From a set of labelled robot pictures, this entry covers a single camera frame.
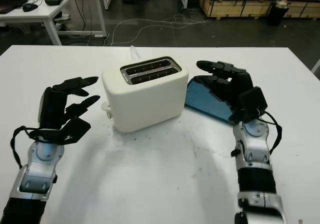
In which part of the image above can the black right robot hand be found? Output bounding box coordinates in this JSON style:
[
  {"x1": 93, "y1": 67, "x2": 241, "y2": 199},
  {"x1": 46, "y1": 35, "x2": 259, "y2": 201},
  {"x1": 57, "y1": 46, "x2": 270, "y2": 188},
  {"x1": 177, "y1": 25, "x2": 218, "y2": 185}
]
[{"x1": 196, "y1": 60, "x2": 256, "y2": 114}]

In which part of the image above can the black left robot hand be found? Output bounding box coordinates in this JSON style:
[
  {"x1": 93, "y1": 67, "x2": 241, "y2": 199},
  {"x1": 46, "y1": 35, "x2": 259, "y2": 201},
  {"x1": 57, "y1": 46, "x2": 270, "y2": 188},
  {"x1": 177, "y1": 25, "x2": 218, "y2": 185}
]
[{"x1": 37, "y1": 76, "x2": 101, "y2": 131}]

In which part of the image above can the blue rectangular tray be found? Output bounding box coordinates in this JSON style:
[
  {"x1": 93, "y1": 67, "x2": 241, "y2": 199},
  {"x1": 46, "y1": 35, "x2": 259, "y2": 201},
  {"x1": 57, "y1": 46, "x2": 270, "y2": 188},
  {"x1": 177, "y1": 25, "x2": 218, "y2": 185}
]
[{"x1": 184, "y1": 75, "x2": 237, "y2": 122}]

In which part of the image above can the cream white two-slot toaster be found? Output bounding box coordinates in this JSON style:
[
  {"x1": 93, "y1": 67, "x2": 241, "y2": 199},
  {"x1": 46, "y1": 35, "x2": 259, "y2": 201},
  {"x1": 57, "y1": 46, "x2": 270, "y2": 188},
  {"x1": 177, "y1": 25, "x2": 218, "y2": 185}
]
[{"x1": 100, "y1": 56, "x2": 190, "y2": 134}]

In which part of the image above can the black trash bin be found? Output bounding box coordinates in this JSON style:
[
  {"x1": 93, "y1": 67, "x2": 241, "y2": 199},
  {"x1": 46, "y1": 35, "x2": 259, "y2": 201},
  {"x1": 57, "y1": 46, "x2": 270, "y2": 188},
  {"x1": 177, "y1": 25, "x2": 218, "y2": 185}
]
[{"x1": 266, "y1": 0, "x2": 290, "y2": 26}]

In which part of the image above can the crumpled white paper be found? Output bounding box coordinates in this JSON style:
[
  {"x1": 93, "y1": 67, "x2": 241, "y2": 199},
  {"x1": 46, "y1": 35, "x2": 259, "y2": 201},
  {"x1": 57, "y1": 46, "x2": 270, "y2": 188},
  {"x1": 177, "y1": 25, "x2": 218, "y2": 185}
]
[{"x1": 53, "y1": 13, "x2": 71, "y2": 22}]

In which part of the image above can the white office desk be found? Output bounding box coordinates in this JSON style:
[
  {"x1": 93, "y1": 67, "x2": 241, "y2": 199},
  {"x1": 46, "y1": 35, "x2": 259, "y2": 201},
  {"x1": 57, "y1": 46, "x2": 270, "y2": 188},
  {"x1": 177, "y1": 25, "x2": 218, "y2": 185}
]
[{"x1": 0, "y1": 0, "x2": 108, "y2": 45}]

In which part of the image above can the black computer mouse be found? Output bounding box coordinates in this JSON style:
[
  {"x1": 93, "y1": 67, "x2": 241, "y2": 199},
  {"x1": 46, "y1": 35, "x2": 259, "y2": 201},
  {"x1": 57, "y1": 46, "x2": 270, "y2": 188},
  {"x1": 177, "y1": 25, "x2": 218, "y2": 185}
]
[{"x1": 22, "y1": 3, "x2": 39, "y2": 12}]

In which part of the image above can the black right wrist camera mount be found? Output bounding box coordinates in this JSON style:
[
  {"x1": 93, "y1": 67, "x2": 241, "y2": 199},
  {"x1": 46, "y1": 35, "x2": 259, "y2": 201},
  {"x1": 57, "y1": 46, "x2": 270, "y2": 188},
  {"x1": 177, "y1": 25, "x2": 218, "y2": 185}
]
[{"x1": 238, "y1": 86, "x2": 268, "y2": 124}]

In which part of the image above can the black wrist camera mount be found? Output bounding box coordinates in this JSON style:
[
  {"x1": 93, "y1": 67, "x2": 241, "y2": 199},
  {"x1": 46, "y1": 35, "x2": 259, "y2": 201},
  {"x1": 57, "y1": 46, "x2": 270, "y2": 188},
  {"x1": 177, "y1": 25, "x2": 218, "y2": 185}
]
[
  {"x1": 238, "y1": 86, "x2": 268, "y2": 124},
  {"x1": 27, "y1": 118, "x2": 91, "y2": 145}
]

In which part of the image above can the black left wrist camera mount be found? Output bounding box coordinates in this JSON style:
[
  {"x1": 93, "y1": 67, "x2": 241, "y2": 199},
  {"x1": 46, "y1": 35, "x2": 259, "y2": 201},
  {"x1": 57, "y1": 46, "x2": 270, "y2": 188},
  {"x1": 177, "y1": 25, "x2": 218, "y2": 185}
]
[{"x1": 27, "y1": 118, "x2": 91, "y2": 145}]

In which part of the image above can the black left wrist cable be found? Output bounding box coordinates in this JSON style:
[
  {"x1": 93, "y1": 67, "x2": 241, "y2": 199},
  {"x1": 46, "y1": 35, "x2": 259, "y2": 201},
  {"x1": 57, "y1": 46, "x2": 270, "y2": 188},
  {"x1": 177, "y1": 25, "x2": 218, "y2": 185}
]
[{"x1": 9, "y1": 125, "x2": 43, "y2": 170}]

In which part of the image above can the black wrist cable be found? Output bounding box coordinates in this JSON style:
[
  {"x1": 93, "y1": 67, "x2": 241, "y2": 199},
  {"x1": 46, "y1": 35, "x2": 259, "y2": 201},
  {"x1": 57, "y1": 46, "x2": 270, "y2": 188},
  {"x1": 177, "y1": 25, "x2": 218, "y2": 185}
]
[
  {"x1": 9, "y1": 125, "x2": 43, "y2": 170},
  {"x1": 259, "y1": 110, "x2": 283, "y2": 157}
]

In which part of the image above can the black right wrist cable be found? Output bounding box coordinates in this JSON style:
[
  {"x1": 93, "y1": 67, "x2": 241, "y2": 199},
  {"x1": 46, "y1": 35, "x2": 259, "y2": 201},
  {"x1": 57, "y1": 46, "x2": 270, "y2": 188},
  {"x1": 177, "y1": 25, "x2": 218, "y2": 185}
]
[{"x1": 259, "y1": 110, "x2": 283, "y2": 157}]

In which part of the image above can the white furniture frame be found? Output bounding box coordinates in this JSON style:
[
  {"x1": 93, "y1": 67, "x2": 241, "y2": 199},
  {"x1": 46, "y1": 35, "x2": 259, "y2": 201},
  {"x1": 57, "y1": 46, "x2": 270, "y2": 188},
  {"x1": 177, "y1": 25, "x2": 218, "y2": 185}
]
[{"x1": 312, "y1": 59, "x2": 320, "y2": 80}]

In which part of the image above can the white toaster power cord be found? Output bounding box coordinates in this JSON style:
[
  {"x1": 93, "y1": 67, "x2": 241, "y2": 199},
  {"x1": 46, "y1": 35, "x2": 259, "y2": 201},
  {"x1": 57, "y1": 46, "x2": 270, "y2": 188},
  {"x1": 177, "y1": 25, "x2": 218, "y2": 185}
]
[{"x1": 129, "y1": 45, "x2": 142, "y2": 59}]

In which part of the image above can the white cable on floor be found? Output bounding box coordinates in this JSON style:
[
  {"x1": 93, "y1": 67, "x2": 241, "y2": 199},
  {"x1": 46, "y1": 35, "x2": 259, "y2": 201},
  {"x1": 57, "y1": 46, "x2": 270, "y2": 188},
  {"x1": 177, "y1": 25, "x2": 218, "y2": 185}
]
[{"x1": 103, "y1": 14, "x2": 212, "y2": 46}]

